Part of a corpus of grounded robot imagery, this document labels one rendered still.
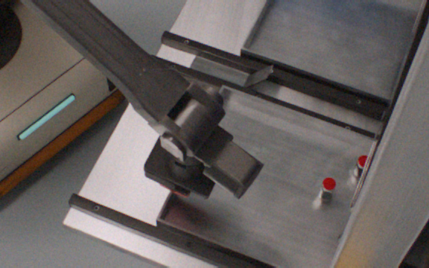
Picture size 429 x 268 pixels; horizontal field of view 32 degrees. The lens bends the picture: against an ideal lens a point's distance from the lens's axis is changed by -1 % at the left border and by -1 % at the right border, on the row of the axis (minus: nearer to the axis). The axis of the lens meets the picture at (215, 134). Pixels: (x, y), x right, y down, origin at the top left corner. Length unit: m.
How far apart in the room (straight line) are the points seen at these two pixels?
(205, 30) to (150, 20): 1.15
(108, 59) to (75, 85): 1.18
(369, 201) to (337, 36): 0.70
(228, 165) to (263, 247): 0.24
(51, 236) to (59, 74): 0.45
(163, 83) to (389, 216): 0.33
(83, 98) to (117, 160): 0.88
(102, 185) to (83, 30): 0.39
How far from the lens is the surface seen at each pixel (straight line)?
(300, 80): 1.29
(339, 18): 1.40
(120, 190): 1.21
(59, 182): 2.22
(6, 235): 2.19
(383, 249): 0.78
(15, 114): 2.03
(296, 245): 1.17
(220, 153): 0.96
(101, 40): 0.89
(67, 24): 0.88
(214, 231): 1.17
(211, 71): 1.31
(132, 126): 1.26
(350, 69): 1.33
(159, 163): 1.08
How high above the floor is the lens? 1.96
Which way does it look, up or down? 60 degrees down
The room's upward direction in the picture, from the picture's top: 1 degrees clockwise
